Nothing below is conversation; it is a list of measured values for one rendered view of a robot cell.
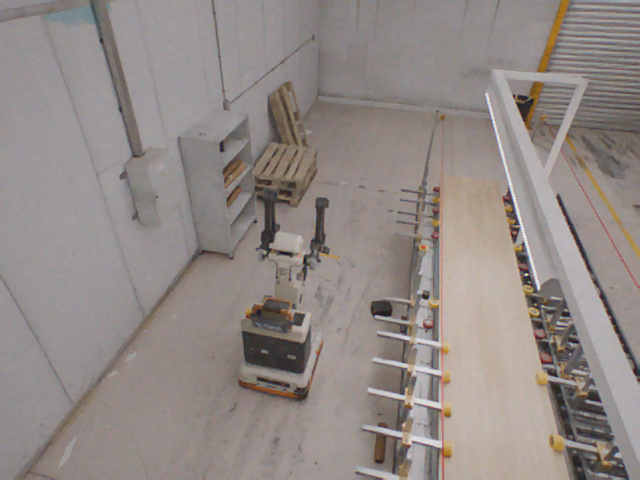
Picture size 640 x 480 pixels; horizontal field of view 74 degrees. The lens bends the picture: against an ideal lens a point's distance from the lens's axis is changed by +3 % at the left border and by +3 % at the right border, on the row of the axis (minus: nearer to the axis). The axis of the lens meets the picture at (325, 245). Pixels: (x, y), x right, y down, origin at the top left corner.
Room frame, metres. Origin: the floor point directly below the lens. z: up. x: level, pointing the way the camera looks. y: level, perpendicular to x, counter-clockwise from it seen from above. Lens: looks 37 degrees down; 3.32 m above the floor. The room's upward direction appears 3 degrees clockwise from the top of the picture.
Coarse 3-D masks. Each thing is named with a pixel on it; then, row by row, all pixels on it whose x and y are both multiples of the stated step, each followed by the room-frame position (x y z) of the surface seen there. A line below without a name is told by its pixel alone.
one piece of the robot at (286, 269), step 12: (276, 252) 2.67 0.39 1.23; (300, 252) 2.69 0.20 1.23; (276, 264) 2.60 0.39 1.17; (288, 264) 2.58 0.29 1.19; (300, 264) 2.57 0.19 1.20; (276, 276) 2.58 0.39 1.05; (288, 276) 2.56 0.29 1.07; (276, 288) 2.64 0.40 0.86; (288, 288) 2.63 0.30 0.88; (300, 288) 2.67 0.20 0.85; (288, 300) 2.61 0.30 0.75; (300, 300) 2.66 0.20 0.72
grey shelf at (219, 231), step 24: (216, 120) 4.65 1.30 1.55; (240, 120) 4.70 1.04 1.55; (192, 144) 4.12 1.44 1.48; (216, 144) 4.06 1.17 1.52; (240, 144) 4.70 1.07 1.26; (192, 168) 4.13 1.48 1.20; (216, 168) 4.07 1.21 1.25; (192, 192) 4.14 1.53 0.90; (216, 192) 4.08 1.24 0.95; (240, 192) 4.84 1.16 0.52; (216, 216) 4.09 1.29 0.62; (240, 216) 4.85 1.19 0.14; (216, 240) 4.10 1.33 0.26
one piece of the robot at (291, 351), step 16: (256, 304) 2.49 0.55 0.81; (304, 320) 2.33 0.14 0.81; (256, 336) 2.27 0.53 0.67; (272, 336) 2.25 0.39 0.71; (288, 336) 2.22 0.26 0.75; (304, 336) 2.21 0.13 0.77; (256, 352) 2.28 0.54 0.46; (272, 352) 2.25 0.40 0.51; (288, 352) 2.22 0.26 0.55; (304, 352) 2.21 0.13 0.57; (288, 368) 2.22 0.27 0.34; (304, 368) 2.21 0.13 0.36
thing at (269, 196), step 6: (270, 192) 2.96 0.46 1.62; (264, 198) 2.89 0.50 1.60; (270, 198) 2.89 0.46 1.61; (270, 204) 2.89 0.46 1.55; (270, 210) 2.88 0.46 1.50; (270, 216) 2.88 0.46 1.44; (270, 222) 2.87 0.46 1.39; (270, 228) 2.86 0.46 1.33; (270, 234) 2.84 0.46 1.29; (270, 240) 2.81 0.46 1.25
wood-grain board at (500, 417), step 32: (448, 192) 4.40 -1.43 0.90; (480, 192) 4.43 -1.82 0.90; (448, 224) 3.71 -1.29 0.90; (480, 224) 3.73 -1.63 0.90; (448, 256) 3.15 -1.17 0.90; (480, 256) 3.18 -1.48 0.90; (512, 256) 3.20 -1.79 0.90; (448, 288) 2.70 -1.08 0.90; (480, 288) 2.72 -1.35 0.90; (512, 288) 2.74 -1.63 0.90; (448, 320) 2.32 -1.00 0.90; (480, 320) 2.34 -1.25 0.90; (512, 320) 2.36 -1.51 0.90; (480, 352) 2.02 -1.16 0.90; (512, 352) 2.04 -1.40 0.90; (448, 384) 1.74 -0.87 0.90; (480, 384) 1.75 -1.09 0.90; (512, 384) 1.77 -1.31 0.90; (448, 416) 1.50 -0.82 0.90; (480, 416) 1.52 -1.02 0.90; (512, 416) 1.53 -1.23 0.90; (544, 416) 1.54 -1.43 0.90; (480, 448) 1.31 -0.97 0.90; (512, 448) 1.33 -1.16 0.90; (544, 448) 1.34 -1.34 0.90
